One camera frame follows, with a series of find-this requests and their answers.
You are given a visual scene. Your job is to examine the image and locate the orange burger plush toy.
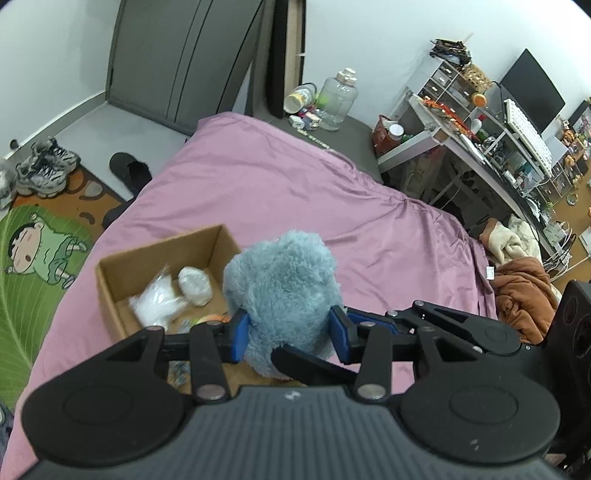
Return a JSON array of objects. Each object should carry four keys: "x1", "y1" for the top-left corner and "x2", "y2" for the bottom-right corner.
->
[{"x1": 191, "y1": 312, "x2": 232, "y2": 326}]

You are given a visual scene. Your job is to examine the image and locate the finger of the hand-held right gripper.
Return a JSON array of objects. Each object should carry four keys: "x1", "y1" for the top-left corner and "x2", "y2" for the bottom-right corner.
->
[
  {"x1": 270, "y1": 344, "x2": 365, "y2": 387},
  {"x1": 346, "y1": 300, "x2": 485, "y2": 354}
]

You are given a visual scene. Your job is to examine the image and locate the small white boxes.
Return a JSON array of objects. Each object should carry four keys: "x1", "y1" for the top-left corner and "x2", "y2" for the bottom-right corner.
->
[{"x1": 288, "y1": 108, "x2": 322, "y2": 130}]

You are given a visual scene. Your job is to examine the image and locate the green cartoon leaf rug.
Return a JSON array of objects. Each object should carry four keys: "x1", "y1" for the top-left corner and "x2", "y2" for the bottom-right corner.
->
[{"x1": 0, "y1": 163, "x2": 128, "y2": 403}]

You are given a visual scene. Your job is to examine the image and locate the grey-blue plush toy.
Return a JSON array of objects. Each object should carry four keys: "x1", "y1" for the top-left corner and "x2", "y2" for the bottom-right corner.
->
[{"x1": 222, "y1": 229, "x2": 344, "y2": 382}]

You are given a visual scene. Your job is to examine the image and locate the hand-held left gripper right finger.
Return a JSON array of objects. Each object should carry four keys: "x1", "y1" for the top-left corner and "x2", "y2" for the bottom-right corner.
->
[{"x1": 330, "y1": 305, "x2": 485, "y2": 402}]

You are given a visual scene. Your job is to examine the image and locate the clear water jug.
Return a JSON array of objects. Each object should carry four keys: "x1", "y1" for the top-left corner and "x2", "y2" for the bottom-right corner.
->
[{"x1": 317, "y1": 67, "x2": 360, "y2": 131}]

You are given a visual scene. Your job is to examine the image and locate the black framed board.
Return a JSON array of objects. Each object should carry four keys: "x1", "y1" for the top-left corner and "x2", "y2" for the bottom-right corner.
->
[{"x1": 266, "y1": 0, "x2": 308, "y2": 120}]

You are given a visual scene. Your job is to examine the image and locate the woven basket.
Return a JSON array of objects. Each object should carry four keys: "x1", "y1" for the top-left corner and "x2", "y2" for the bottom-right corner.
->
[{"x1": 461, "y1": 63, "x2": 493, "y2": 93}]

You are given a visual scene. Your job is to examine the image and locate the white keyboard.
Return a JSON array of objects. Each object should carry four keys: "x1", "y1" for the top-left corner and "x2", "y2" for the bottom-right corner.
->
[{"x1": 503, "y1": 98, "x2": 554, "y2": 172}]

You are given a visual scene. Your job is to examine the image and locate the pink bed sheet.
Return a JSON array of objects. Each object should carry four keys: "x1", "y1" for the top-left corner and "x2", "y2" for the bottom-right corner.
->
[{"x1": 8, "y1": 112, "x2": 500, "y2": 464}]

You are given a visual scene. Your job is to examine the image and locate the brown blanket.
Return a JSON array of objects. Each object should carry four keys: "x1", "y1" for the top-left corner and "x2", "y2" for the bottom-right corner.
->
[{"x1": 493, "y1": 256, "x2": 562, "y2": 345}]

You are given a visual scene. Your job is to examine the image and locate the grey door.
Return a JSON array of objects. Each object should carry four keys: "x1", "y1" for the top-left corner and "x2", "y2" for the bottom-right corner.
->
[{"x1": 105, "y1": 0, "x2": 267, "y2": 137}]

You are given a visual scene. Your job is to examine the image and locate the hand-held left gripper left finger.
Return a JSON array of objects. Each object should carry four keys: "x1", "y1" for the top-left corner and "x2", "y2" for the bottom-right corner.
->
[{"x1": 104, "y1": 308, "x2": 251, "y2": 403}]

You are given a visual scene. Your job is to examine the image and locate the white drawer organizer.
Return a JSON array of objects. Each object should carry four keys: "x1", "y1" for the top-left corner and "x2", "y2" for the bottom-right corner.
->
[{"x1": 417, "y1": 57, "x2": 467, "y2": 105}]

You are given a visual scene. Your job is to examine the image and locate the brown cardboard box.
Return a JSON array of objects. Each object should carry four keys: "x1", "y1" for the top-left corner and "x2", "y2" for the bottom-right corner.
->
[{"x1": 95, "y1": 224, "x2": 246, "y2": 397}]

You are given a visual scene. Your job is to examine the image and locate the red bag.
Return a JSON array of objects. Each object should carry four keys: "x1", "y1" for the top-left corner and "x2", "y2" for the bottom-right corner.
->
[{"x1": 371, "y1": 114, "x2": 405, "y2": 158}]

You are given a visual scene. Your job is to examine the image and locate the white round soft ball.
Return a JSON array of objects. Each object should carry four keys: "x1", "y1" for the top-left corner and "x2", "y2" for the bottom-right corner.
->
[{"x1": 177, "y1": 266, "x2": 213, "y2": 307}]

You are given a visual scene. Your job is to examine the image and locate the grey sneaker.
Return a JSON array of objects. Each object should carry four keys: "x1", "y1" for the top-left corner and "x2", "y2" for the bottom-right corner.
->
[
  {"x1": 16, "y1": 154, "x2": 70, "y2": 198},
  {"x1": 28, "y1": 138, "x2": 82, "y2": 178}
]

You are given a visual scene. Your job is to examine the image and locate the white desk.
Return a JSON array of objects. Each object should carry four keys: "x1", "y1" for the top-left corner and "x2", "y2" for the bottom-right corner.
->
[{"x1": 377, "y1": 89, "x2": 583, "y2": 260}]

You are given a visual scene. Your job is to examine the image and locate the white plastic bag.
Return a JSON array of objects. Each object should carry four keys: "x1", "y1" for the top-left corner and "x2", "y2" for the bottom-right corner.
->
[{"x1": 128, "y1": 265, "x2": 188, "y2": 331}]

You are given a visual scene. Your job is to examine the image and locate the black slipper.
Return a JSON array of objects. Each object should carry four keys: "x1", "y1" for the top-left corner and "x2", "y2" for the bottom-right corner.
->
[{"x1": 109, "y1": 152, "x2": 153, "y2": 194}]

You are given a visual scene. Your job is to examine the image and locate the black monitor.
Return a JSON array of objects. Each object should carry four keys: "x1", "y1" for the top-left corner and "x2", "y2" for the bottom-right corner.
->
[{"x1": 499, "y1": 48, "x2": 567, "y2": 135}]

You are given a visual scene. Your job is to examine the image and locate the tipped paper cup container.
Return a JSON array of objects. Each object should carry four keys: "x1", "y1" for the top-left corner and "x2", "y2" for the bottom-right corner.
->
[{"x1": 283, "y1": 82, "x2": 317, "y2": 113}]

